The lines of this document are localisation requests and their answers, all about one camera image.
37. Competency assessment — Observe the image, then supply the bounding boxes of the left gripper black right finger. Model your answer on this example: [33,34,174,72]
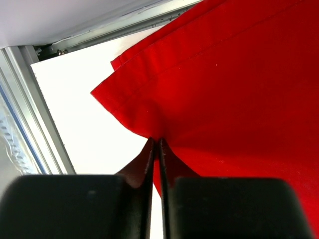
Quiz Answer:
[159,139,314,239]

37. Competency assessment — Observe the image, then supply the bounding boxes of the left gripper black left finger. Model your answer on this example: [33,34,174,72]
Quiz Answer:
[0,139,155,239]

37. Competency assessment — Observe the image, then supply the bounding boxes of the red trousers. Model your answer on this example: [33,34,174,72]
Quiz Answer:
[92,0,319,235]

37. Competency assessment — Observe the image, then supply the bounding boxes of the slotted cable duct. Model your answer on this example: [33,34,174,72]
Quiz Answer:
[0,97,41,192]

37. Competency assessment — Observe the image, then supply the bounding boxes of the aluminium mounting rail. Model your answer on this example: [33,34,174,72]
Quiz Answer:
[0,45,75,174]

